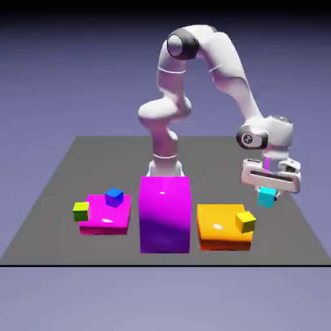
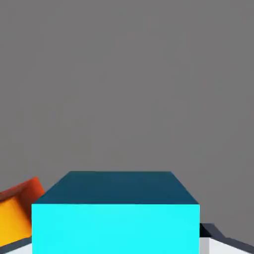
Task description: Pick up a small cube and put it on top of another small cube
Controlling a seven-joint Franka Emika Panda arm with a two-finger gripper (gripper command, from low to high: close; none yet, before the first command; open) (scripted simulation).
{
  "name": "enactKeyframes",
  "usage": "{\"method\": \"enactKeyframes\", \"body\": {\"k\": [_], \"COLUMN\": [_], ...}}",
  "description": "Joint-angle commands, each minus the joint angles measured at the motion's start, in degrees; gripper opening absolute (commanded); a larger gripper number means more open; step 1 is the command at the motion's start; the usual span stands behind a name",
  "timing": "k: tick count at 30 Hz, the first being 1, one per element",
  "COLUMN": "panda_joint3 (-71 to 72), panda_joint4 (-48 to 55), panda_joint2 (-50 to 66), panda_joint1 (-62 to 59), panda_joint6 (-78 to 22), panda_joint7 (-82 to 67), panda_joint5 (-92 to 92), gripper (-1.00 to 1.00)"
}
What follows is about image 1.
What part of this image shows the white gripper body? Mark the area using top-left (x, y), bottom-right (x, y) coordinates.
top-left (240, 158), bottom-right (302, 194)

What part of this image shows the small cyan cube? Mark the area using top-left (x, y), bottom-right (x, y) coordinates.
top-left (257, 186), bottom-right (277, 209)

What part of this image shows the small yellow cube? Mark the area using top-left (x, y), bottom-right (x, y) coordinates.
top-left (235, 211), bottom-right (257, 234)

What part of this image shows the small blue cube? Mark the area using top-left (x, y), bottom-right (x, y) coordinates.
top-left (105, 187), bottom-right (124, 208)

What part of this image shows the small green cube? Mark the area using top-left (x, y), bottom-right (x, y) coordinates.
top-left (72, 201), bottom-right (90, 222)

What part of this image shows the large orange box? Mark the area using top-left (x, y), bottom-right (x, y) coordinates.
top-left (197, 204), bottom-right (254, 252)

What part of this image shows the large tall magenta box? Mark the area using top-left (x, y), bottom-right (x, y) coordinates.
top-left (138, 175), bottom-right (193, 254)

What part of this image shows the large flat magenta box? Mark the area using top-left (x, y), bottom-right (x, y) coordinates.
top-left (78, 194), bottom-right (132, 235)

